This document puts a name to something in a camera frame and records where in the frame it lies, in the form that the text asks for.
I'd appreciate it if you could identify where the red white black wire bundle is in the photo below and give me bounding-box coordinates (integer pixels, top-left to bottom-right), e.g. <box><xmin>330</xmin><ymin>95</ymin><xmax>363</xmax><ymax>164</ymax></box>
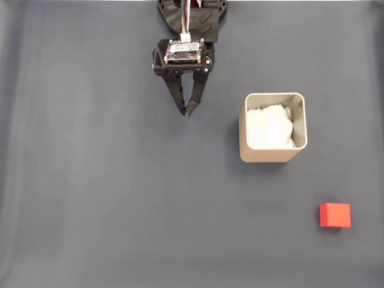
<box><xmin>179</xmin><ymin>0</ymin><xmax>205</xmax><ymax>43</ymax></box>

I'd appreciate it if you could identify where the red cube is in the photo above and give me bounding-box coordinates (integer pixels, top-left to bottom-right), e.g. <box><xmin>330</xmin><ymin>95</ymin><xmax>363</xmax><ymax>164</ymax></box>
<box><xmin>319</xmin><ymin>202</ymin><xmax>352</xmax><ymax>229</ymax></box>

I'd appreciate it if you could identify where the beige square metal box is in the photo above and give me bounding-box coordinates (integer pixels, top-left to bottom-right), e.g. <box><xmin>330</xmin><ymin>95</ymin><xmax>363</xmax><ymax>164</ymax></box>
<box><xmin>239</xmin><ymin>92</ymin><xmax>308</xmax><ymax>164</ymax></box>

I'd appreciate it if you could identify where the camera circuit board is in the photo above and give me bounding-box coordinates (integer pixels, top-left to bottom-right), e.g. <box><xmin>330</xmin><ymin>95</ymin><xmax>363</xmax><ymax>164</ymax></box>
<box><xmin>164</xmin><ymin>38</ymin><xmax>205</xmax><ymax>65</ymax></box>

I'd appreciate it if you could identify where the white crumpled tissue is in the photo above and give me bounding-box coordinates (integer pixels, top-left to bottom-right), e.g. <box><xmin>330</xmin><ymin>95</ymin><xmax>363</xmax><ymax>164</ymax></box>
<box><xmin>247</xmin><ymin>104</ymin><xmax>296</xmax><ymax>150</ymax></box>

